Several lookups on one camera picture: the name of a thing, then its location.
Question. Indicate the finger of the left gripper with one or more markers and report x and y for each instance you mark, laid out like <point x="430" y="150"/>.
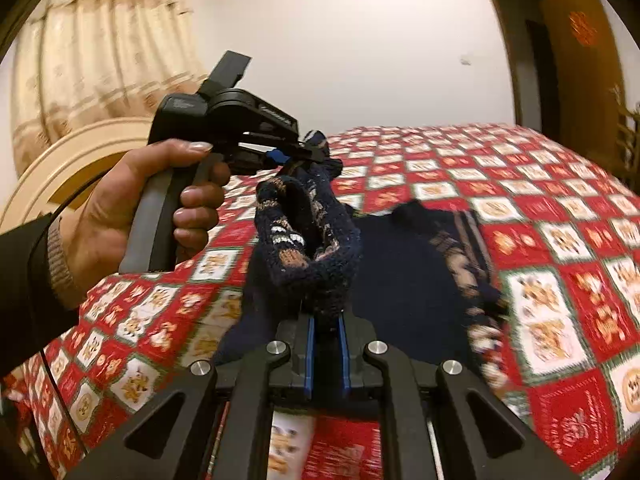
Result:
<point x="287" y="149"/>
<point x="252" y="162"/>

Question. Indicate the wooden chair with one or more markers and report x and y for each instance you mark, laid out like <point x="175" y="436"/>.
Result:
<point x="626" y="160"/>

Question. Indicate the red teddy bear bedspread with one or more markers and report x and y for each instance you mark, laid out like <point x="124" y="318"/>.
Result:
<point x="560" y="238"/>

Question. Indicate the brown wooden door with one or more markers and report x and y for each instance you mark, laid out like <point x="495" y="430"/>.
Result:
<point x="590" y="78"/>

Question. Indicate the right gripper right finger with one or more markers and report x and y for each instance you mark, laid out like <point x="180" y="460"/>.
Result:
<point x="438" y="421"/>

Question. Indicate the navy patterned knit sweater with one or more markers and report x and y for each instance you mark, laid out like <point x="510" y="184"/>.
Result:
<point x="422" y="277"/>

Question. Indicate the dark left sleeve forearm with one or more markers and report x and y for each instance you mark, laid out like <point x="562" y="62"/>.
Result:
<point x="39" y="300"/>

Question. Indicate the cream wooden headboard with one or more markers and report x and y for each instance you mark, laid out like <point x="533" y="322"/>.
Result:
<point x="69" y="163"/>

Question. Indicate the beige patterned curtain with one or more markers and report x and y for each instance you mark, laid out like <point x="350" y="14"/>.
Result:
<point x="78" y="62"/>

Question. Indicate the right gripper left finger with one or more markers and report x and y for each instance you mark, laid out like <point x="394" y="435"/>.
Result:
<point x="209" y="421"/>

